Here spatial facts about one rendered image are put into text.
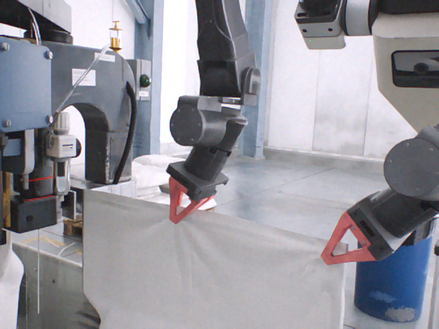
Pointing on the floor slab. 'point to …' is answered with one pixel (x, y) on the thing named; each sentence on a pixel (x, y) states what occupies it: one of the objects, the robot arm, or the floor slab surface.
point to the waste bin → (396, 279)
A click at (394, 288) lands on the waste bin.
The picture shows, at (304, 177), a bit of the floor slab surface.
